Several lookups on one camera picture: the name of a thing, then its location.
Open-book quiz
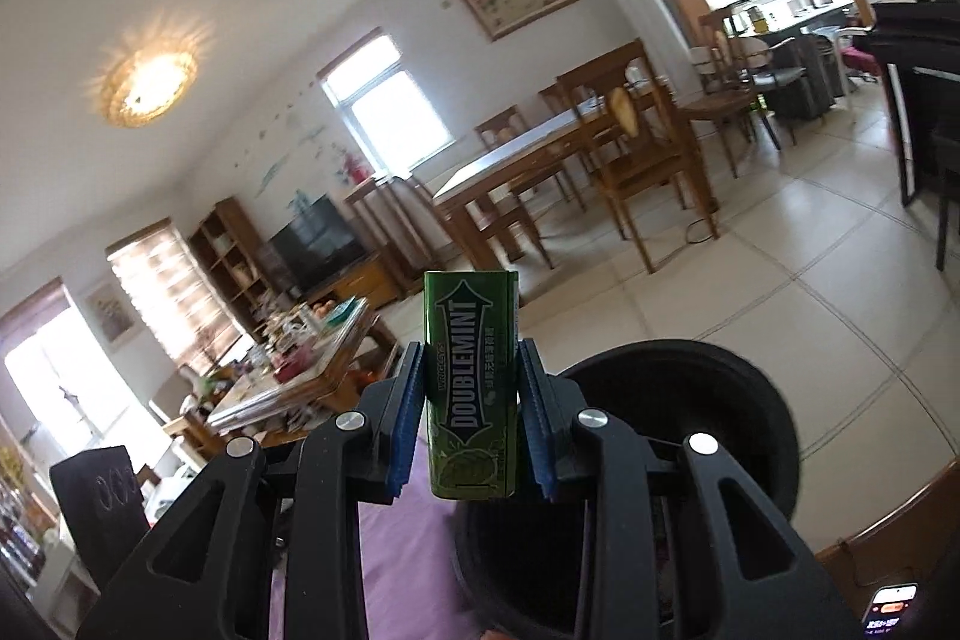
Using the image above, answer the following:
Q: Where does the black television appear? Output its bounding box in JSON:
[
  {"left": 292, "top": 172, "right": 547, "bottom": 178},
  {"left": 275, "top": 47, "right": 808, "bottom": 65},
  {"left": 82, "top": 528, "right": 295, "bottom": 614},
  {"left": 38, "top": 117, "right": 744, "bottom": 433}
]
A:
[{"left": 268, "top": 194, "right": 367, "bottom": 293}]

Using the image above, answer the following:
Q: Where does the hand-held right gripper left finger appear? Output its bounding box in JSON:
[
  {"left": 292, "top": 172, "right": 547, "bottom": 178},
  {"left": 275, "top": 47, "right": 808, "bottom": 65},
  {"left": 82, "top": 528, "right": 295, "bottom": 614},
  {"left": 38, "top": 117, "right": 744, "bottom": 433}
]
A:
[{"left": 75, "top": 340, "right": 425, "bottom": 640}]

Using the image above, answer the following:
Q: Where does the striped window blind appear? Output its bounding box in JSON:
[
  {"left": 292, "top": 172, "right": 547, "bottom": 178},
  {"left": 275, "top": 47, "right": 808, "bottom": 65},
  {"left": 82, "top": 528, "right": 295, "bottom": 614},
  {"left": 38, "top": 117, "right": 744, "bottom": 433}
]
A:
[{"left": 105, "top": 218, "right": 245, "bottom": 380}]

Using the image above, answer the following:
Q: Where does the red vase with flowers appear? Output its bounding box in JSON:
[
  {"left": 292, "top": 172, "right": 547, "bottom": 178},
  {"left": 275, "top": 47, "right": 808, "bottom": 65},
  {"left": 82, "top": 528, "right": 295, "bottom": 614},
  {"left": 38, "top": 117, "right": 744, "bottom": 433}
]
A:
[{"left": 334, "top": 149, "right": 374, "bottom": 185}]

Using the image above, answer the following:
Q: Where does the wooden television stand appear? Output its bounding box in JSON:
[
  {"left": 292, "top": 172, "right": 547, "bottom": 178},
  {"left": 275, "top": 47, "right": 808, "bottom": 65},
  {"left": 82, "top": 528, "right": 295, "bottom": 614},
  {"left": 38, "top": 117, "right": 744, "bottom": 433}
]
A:
[{"left": 304, "top": 254, "right": 407, "bottom": 313}]

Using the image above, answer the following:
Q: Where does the glass balcony door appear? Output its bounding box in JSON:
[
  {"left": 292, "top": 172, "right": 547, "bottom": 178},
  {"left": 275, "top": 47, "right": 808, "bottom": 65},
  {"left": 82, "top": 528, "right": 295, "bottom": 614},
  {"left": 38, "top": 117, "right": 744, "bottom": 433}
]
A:
[{"left": 0, "top": 280, "right": 175, "bottom": 462}]

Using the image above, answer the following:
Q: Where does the green gum tin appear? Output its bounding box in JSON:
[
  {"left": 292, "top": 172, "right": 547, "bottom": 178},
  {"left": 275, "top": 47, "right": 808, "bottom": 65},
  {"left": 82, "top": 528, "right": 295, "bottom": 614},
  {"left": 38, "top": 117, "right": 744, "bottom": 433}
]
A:
[{"left": 422, "top": 269, "right": 521, "bottom": 501}]

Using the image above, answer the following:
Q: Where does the wooden coffee table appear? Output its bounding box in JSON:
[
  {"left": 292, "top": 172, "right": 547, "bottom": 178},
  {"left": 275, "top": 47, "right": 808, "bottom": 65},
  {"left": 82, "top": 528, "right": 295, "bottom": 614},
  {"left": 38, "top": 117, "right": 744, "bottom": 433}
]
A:
[{"left": 206, "top": 297, "right": 403, "bottom": 440}]

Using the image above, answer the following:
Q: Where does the grey office chair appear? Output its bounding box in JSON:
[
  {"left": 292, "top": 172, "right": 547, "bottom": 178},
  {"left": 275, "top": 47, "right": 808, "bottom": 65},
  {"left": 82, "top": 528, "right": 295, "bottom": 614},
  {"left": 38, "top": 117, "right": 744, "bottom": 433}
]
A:
[{"left": 750, "top": 32, "right": 835, "bottom": 121}]

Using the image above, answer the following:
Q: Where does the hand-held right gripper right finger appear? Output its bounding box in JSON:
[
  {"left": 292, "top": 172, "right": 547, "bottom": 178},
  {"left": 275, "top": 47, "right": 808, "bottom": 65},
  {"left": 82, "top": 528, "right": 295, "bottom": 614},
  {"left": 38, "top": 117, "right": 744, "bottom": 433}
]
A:
[{"left": 517, "top": 336, "right": 863, "bottom": 640}]

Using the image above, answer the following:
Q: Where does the wooden dining chair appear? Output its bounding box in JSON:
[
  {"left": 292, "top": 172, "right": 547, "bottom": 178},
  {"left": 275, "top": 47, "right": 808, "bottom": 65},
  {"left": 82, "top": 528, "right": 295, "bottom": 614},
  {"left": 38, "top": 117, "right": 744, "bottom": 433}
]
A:
[
  {"left": 538, "top": 62, "right": 602, "bottom": 118},
  {"left": 690, "top": 6, "right": 778, "bottom": 151},
  {"left": 474, "top": 104, "right": 587, "bottom": 215},
  {"left": 409, "top": 173, "right": 557, "bottom": 272}
]

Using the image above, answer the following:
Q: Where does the white framed window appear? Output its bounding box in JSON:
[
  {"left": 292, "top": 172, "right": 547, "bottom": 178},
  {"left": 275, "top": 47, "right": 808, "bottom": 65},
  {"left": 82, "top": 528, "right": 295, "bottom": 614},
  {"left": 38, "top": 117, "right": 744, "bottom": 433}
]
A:
[{"left": 316, "top": 34, "right": 458, "bottom": 177}]

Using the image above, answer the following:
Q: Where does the wooden dining table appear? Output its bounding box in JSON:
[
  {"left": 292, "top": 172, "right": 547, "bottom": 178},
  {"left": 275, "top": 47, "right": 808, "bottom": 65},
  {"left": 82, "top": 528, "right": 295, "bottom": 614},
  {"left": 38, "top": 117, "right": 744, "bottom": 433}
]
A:
[{"left": 431, "top": 85, "right": 722, "bottom": 268}]

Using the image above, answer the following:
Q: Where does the wooden bookshelf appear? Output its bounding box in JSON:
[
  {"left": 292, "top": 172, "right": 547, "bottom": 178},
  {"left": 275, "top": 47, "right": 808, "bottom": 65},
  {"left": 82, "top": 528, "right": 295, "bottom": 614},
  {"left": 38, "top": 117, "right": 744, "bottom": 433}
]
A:
[{"left": 187, "top": 197, "right": 302, "bottom": 342}]

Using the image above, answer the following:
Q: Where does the smartphone with lit screen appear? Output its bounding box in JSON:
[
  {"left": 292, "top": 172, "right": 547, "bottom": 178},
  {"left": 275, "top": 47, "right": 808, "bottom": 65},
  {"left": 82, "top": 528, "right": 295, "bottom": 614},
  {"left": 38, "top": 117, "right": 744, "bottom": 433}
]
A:
[{"left": 861, "top": 581, "right": 923, "bottom": 640}]

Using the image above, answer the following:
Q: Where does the wooden chair with oval back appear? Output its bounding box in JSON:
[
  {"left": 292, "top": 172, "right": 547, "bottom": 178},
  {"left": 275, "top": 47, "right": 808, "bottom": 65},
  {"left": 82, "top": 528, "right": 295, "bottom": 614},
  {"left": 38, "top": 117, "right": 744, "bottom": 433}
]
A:
[{"left": 556, "top": 38, "right": 722, "bottom": 275}]

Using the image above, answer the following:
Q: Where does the round gold ceiling lamp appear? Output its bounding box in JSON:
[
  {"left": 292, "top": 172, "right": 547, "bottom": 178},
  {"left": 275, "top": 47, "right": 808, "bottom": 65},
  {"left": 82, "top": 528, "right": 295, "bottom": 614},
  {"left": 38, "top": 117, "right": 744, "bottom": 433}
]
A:
[{"left": 100, "top": 47, "right": 200, "bottom": 128}]

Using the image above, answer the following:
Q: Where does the black trash bin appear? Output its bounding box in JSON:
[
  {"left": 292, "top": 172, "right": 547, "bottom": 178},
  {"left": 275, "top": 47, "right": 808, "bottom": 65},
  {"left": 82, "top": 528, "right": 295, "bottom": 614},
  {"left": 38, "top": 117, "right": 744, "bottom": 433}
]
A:
[{"left": 450, "top": 340, "right": 800, "bottom": 640}]

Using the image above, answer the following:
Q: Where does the tall wooden plant stand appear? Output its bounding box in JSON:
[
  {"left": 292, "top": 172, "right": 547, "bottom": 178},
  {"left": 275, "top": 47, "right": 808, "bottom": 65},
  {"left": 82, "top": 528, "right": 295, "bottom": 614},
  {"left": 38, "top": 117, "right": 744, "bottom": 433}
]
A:
[{"left": 345, "top": 173, "right": 430, "bottom": 298}]

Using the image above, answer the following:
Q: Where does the white standing air conditioner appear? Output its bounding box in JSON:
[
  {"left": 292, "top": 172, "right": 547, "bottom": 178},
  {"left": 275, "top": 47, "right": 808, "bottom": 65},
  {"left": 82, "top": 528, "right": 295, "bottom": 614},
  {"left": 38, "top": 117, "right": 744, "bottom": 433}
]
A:
[{"left": 595, "top": 0, "right": 703, "bottom": 88}]

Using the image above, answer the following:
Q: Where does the yellow flower painting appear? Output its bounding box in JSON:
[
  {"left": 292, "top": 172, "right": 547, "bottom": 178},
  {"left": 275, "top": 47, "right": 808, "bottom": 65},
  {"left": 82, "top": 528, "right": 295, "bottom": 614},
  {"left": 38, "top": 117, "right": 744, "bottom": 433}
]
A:
[{"left": 82, "top": 281, "right": 137, "bottom": 345}]

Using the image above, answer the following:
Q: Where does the black piano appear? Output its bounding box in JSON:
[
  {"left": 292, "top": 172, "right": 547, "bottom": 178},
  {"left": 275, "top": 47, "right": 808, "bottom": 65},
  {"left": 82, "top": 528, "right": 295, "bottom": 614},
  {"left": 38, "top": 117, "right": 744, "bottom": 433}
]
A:
[{"left": 874, "top": 0, "right": 960, "bottom": 271}]

